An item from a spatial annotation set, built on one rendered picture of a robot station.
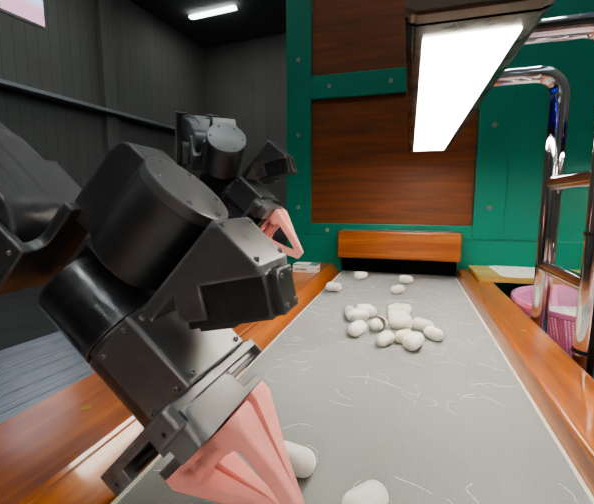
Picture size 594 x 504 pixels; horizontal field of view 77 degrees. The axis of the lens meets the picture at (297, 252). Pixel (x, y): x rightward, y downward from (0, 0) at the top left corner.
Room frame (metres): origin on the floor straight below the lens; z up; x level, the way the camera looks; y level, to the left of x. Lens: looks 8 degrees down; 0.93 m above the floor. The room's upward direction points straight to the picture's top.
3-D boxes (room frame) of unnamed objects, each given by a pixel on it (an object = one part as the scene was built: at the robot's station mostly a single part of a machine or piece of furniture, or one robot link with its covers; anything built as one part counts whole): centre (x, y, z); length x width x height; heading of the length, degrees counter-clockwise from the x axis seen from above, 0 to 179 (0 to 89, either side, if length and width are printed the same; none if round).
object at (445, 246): (0.96, -0.26, 0.83); 0.30 x 0.06 x 0.07; 73
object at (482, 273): (0.81, -0.57, 0.77); 0.33 x 0.15 x 0.01; 73
